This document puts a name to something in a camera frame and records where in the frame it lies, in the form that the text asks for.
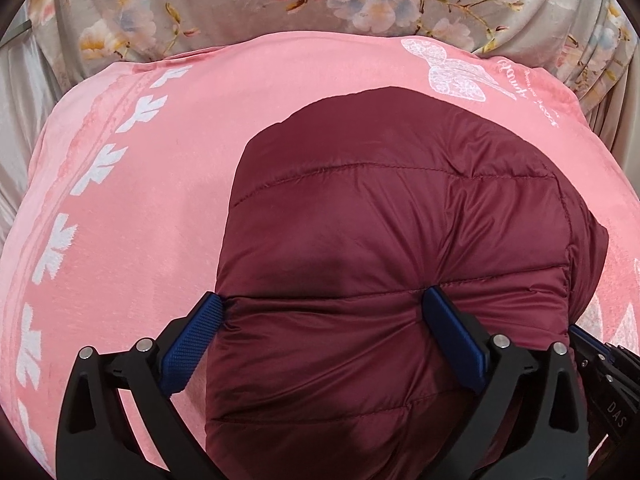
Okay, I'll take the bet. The maroon puffer jacket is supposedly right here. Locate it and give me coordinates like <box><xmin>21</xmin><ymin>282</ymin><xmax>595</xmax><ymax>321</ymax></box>
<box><xmin>205</xmin><ymin>86</ymin><xmax>610</xmax><ymax>480</ymax></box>

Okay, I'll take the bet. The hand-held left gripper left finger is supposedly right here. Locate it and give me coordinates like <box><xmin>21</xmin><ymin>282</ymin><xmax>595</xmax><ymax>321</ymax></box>
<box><xmin>55</xmin><ymin>291</ymin><xmax>226</xmax><ymax>480</ymax></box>

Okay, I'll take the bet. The pink blanket with white bows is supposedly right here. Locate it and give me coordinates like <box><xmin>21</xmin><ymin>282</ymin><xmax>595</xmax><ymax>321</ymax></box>
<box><xmin>0</xmin><ymin>31</ymin><xmax>640</xmax><ymax>480</ymax></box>

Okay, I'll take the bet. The grey floral bedsheet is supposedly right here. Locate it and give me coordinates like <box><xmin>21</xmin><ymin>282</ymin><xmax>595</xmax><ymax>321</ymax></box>
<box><xmin>30</xmin><ymin>0</ymin><xmax>640</xmax><ymax>153</ymax></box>

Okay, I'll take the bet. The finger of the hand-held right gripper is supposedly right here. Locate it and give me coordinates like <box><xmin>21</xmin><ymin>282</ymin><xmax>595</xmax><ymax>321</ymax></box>
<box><xmin>569</xmin><ymin>324</ymin><xmax>617</xmax><ymax>362</ymax></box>

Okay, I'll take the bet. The grey satin cloth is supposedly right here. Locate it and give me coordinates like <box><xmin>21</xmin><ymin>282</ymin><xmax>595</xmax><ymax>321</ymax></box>
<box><xmin>0</xmin><ymin>35</ymin><xmax>63</xmax><ymax>221</ymax></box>

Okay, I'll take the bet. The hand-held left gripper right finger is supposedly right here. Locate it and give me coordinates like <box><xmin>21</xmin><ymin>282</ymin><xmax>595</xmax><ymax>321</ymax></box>
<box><xmin>421</xmin><ymin>287</ymin><xmax>589</xmax><ymax>480</ymax></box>

